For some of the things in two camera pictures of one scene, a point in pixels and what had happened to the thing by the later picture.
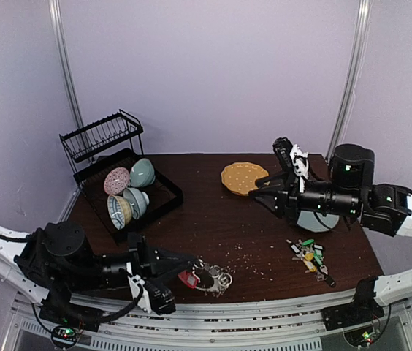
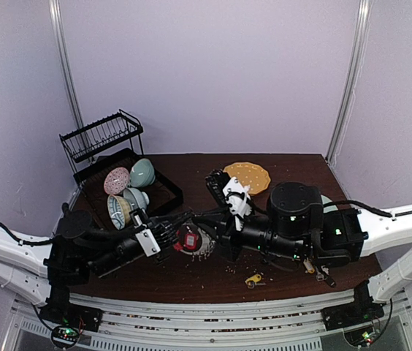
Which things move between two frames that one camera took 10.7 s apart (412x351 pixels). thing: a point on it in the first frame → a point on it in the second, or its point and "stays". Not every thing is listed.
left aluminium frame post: x=64 y=59 stays
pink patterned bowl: x=116 y=180 stays
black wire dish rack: x=95 y=148 stays
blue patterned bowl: x=120 y=210 stays
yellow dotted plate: x=240 y=178 stays
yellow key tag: x=307 y=262 stays
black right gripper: x=288 y=197 → x=230 y=238
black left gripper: x=156 y=259 → x=163 y=229
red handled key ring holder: x=190 y=279 → x=193 y=241
